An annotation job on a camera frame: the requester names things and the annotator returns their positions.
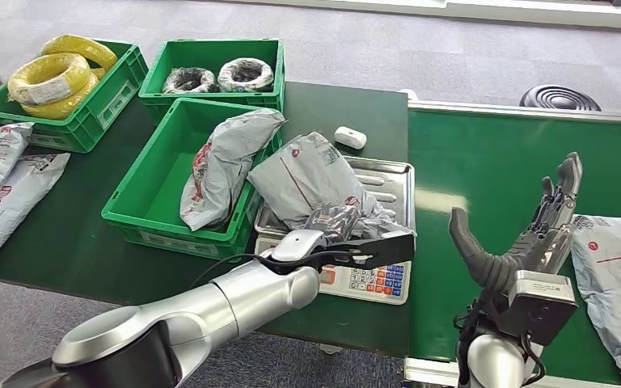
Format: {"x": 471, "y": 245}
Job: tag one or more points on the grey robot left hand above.
{"x": 300, "y": 243}

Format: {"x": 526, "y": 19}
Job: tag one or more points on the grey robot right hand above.
{"x": 535, "y": 251}

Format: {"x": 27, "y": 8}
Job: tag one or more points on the grey package with red stripe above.
{"x": 305, "y": 177}

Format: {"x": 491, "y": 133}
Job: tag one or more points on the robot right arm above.
{"x": 495, "y": 364}

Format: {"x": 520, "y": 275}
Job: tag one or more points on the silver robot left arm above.
{"x": 246, "y": 300}

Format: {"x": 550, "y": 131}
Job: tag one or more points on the grey package with red logo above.
{"x": 616, "y": 289}

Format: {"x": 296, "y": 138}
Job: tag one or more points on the green conveyor belt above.
{"x": 476, "y": 160}

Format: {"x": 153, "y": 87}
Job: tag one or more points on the grey crumpled package red print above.
{"x": 225, "y": 160}

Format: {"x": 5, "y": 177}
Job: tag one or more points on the green crate with package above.
{"x": 150, "y": 187}

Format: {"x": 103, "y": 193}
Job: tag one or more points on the white package with black print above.
{"x": 16, "y": 198}

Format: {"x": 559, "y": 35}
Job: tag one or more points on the white table foot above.
{"x": 331, "y": 349}

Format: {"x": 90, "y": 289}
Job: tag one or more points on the small white device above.
{"x": 350, "y": 137}

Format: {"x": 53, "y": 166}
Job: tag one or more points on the green crate with black coils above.
{"x": 209, "y": 51}

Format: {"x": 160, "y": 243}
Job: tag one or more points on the green crate with yellow coils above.
{"x": 107, "y": 107}

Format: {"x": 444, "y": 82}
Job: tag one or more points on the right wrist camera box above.
{"x": 538, "y": 308}

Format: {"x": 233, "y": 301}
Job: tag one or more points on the black left wrist camera plate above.
{"x": 385, "y": 249}

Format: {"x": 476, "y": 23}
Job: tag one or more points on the silver conveyor frame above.
{"x": 503, "y": 108}

